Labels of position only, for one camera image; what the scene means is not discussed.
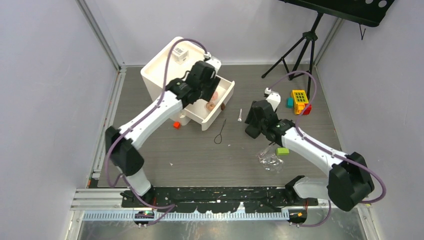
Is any white small cream tube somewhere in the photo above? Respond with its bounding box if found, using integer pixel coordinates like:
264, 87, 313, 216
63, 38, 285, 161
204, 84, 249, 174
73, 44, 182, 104
237, 108, 243, 122

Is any beige makeup sponge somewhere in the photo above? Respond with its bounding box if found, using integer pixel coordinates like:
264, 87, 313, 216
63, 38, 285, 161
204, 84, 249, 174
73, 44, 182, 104
205, 101, 216, 111

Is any white drawer organizer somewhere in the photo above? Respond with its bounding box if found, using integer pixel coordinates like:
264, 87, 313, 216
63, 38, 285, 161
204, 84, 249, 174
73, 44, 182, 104
140, 36, 235, 131

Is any white barcode box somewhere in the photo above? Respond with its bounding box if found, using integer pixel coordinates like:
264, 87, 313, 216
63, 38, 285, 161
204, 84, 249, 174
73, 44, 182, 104
172, 46, 189, 65

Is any pink powder puff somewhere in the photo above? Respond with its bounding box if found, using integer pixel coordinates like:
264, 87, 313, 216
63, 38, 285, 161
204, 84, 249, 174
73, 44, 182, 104
211, 91, 219, 101

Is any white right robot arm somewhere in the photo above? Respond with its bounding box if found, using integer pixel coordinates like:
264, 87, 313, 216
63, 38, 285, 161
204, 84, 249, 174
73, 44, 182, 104
245, 100, 375, 212

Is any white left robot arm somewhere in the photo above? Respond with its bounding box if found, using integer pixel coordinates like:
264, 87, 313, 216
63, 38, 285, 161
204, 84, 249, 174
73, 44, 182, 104
105, 57, 222, 207

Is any teal wooden block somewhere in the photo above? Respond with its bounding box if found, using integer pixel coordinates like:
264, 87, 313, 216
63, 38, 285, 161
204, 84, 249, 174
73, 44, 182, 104
286, 97, 294, 109

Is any lime green block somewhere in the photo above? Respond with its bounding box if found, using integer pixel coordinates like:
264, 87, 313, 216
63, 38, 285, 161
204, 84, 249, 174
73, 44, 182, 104
275, 147, 290, 156

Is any clear plastic bag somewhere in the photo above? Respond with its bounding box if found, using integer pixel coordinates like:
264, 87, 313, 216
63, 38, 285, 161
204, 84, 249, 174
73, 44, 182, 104
256, 145, 284, 173

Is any yellow toy block house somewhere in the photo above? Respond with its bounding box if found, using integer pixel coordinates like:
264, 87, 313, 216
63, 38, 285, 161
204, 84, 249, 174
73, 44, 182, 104
291, 89, 309, 115

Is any red toy block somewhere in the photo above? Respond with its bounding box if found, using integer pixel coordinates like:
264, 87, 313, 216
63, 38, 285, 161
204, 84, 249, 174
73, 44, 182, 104
303, 104, 312, 116

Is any black hair loop tool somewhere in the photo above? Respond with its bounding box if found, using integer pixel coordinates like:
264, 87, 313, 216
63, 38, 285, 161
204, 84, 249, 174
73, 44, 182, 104
213, 118, 227, 145

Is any small orange red cube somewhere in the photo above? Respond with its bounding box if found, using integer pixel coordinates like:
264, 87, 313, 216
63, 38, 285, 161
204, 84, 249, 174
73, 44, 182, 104
173, 122, 181, 129

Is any black tripod stand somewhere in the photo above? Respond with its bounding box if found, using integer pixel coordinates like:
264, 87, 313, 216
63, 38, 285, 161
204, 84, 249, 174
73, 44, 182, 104
260, 11, 325, 100

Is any black music stand tray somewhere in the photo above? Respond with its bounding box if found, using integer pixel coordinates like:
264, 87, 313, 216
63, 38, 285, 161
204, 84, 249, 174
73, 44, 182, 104
285, 0, 395, 28

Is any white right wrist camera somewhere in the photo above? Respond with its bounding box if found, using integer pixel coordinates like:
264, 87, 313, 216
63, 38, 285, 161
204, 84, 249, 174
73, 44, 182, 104
264, 87, 281, 112

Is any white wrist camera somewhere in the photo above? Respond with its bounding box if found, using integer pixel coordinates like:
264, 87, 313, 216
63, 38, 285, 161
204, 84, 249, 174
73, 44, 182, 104
203, 52, 222, 73
264, 87, 281, 112

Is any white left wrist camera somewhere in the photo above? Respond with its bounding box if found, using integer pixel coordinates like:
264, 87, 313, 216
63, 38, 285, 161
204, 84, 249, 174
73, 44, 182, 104
203, 52, 222, 73

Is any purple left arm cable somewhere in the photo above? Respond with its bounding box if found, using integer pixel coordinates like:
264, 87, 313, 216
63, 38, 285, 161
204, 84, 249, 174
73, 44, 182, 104
104, 38, 210, 227

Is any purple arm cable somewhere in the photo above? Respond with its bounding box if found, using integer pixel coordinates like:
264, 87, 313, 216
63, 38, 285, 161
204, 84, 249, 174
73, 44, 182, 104
269, 70, 387, 228
104, 38, 210, 227

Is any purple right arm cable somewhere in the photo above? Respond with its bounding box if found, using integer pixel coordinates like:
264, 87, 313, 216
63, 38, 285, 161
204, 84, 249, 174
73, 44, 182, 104
269, 70, 387, 228

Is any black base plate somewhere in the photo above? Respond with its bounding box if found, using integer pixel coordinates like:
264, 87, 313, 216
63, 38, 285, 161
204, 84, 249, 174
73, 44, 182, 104
142, 186, 318, 214

